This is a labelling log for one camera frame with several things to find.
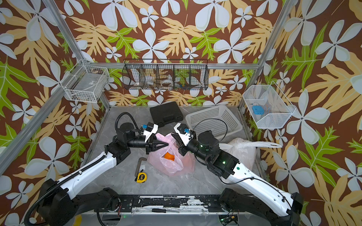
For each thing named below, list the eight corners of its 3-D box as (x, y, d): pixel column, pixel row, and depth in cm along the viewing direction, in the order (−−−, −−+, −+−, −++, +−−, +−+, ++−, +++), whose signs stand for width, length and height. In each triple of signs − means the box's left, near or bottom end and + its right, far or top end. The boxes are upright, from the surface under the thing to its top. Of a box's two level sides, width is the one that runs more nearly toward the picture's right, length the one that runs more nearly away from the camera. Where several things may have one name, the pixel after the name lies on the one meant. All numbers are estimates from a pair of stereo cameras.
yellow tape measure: (137, 182, 83) (136, 181, 81) (139, 173, 87) (138, 172, 85) (146, 182, 83) (145, 181, 81) (147, 173, 87) (147, 172, 85)
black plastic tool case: (156, 128, 107) (155, 124, 103) (150, 111, 119) (149, 106, 115) (183, 120, 112) (183, 116, 108) (174, 104, 124) (174, 99, 120)
